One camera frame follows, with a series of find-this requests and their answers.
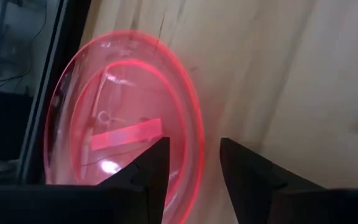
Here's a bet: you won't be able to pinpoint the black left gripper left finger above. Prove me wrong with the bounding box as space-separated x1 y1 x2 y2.
0 136 172 224

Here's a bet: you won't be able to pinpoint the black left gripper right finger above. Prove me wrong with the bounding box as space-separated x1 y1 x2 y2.
219 138 358 224

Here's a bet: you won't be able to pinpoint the pink translucent plastic plate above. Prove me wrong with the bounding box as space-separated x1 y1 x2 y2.
43 29 205 224

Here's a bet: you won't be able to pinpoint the black metal table frame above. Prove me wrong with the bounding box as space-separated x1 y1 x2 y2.
17 0 93 186

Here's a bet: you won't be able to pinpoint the thin black cable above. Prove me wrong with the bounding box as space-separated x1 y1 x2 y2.
0 0 48 86

